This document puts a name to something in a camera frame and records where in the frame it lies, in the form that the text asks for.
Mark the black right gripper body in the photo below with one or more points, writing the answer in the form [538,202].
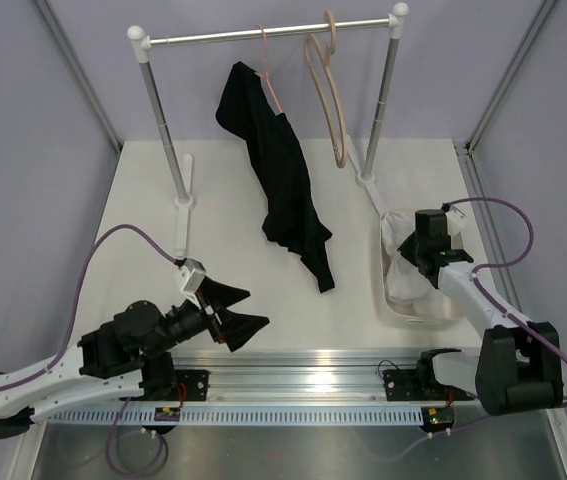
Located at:
[420,250]

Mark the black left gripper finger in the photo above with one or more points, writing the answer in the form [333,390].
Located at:
[235,329]
[216,296]

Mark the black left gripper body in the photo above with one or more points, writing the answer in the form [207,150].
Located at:
[212,320]

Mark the white t shirt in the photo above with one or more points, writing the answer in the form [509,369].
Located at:
[408,270]

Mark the beige wooden hanger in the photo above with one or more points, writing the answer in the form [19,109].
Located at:
[318,61]

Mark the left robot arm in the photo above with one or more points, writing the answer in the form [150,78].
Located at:
[126,357]

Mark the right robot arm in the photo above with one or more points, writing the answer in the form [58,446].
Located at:
[517,367]

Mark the black t shirt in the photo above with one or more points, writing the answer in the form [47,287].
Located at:
[278,162]

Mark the white plastic bin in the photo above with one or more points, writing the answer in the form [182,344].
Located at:
[398,312]

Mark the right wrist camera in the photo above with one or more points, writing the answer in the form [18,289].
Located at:
[456,219]

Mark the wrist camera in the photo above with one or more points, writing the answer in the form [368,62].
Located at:
[190,276]
[456,219]

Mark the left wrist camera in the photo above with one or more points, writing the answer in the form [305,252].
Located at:
[190,276]

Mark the aluminium rail base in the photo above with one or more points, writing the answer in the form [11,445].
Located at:
[293,379]

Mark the white slotted cable duct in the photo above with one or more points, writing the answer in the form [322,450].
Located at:
[138,414]

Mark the pink wire hanger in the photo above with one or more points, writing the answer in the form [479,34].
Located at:
[265,73]

